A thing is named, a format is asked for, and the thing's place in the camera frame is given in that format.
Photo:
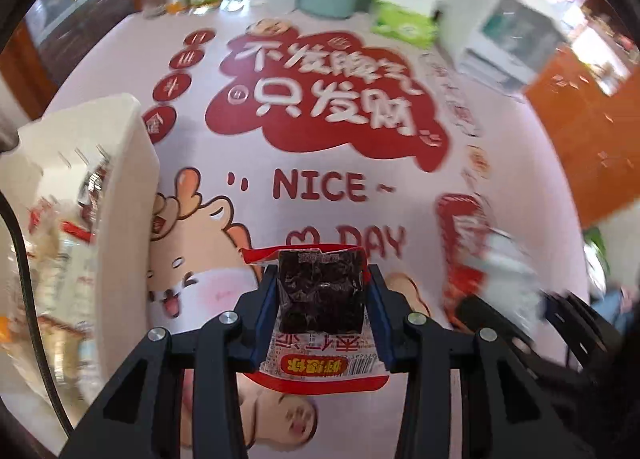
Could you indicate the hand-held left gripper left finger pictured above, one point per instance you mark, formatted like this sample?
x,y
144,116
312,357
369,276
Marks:
x,y
265,311

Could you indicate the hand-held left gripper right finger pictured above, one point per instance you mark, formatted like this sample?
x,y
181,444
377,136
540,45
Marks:
x,y
381,316

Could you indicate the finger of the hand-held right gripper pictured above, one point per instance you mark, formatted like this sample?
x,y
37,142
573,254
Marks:
x,y
482,314
575,311

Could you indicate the silver snack packet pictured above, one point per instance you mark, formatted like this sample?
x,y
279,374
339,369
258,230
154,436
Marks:
x,y
505,264

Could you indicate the red and white snack packet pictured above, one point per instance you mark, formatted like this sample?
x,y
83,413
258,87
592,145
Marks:
x,y
320,299

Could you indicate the white plastic storage box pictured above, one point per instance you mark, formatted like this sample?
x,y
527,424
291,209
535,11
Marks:
x,y
130,149

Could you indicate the dark red snack packet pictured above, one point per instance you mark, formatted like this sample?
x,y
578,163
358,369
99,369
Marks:
x,y
92,184

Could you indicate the pink printed table mat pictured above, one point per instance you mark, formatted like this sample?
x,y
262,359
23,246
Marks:
x,y
410,219

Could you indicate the green tissue box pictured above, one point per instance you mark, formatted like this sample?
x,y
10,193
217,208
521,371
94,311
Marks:
x,y
400,21

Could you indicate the clear glass cup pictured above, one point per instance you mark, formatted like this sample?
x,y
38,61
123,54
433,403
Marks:
x,y
151,4

